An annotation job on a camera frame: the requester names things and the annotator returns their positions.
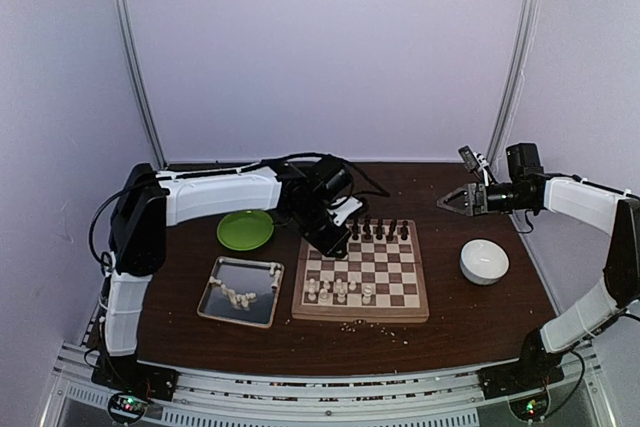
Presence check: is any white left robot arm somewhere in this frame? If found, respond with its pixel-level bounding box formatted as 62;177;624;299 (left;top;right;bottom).
95;153;367;391

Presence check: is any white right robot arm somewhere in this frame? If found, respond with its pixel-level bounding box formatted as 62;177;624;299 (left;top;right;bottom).
437;143;639;389

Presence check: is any green plate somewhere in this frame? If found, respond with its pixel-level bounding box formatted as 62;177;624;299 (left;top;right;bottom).
216;210;275;252

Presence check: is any aluminium frame post right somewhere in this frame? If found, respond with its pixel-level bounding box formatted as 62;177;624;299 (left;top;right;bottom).
486;0;540;171

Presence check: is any metal tray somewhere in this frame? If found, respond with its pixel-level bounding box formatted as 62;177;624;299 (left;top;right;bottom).
196;256;285;329

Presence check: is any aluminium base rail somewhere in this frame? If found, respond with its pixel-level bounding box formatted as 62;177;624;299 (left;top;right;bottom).
36;343;619;426

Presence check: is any white chess knight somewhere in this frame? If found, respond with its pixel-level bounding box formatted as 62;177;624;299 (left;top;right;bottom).
319;289;330;303

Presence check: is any white chess pieces pile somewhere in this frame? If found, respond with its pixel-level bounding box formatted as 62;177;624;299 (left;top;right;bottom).
206;258;284;313

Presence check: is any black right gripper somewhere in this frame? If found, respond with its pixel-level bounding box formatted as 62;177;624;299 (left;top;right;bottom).
436;181;530;217

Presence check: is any aluminium frame post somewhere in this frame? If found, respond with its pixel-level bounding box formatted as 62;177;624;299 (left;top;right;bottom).
113;0;167;167
486;0;540;171

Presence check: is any black chess pieces row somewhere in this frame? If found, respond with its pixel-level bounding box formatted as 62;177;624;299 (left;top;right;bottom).
348;215;414;244

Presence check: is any white chess king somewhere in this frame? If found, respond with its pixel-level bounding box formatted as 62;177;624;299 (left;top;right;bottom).
361;284;375;306

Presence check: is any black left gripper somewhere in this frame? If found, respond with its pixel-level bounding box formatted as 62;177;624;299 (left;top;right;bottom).
289;200;352;257

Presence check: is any white bowl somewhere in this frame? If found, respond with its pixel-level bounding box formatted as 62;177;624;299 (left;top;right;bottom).
459;239;510;286

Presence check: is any aluminium frame post left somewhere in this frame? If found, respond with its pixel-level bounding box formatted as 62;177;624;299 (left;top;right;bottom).
113;0;167;167

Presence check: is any wooden chess board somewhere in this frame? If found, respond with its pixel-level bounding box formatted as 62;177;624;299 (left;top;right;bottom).
291;219;429;324

